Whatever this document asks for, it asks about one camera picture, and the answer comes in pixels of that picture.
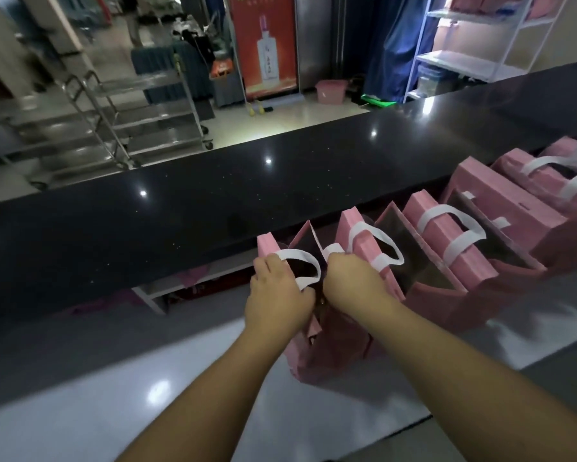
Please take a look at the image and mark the person's left hand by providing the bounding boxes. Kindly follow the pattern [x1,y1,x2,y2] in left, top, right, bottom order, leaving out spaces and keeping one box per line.
[243,253,317,347]

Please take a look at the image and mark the person's right hand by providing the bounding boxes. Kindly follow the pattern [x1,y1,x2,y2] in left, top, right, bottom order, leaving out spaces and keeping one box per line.
[322,253,400,325]

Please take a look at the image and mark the pink paper bag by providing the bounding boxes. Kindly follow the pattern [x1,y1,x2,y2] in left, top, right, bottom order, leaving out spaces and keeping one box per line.
[403,189,548,328]
[491,134,577,219]
[255,219,381,386]
[440,156,577,277]
[335,200,470,332]

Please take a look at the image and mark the person's right forearm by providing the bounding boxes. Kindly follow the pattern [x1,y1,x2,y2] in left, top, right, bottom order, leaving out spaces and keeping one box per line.
[365,302,577,462]

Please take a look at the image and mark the person's left forearm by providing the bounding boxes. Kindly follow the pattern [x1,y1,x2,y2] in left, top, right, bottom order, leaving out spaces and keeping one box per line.
[114,331,289,462]

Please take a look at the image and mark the black glossy counter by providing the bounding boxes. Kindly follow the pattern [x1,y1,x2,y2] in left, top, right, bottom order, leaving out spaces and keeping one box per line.
[0,57,577,332]

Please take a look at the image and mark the green plastic item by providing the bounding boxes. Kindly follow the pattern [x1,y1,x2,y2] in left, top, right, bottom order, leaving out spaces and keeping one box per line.
[360,93,398,110]

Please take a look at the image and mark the pink plastic basin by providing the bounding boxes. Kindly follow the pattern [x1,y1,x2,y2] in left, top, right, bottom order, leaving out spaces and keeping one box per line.
[315,80,348,105]

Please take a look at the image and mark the grey skirted table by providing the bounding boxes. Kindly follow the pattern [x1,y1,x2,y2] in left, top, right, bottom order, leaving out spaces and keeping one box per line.
[213,74,246,109]

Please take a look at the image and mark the clear plastic storage bin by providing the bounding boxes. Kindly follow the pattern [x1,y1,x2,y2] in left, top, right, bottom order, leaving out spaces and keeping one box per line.
[415,62,455,97]

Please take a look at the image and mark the stainless steel cart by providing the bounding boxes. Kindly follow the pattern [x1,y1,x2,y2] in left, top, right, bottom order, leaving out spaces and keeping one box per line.
[83,52,214,167]
[0,71,130,188]

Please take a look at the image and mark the dark blue curtain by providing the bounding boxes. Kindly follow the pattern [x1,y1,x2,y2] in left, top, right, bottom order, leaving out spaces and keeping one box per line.
[363,0,439,101]

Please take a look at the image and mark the white shelf rack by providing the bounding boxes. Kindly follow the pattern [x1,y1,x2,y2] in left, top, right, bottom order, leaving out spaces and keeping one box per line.
[403,0,571,101]

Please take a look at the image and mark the red banner stand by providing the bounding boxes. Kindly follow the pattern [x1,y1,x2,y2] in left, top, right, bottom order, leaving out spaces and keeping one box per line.
[228,0,299,101]

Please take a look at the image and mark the blue skirted table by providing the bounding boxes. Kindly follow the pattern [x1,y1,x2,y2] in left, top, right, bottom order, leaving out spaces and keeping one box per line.
[132,40,214,104]

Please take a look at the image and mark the white shelf frame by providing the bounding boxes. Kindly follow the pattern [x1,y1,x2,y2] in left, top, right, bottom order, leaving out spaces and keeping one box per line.
[132,254,258,316]

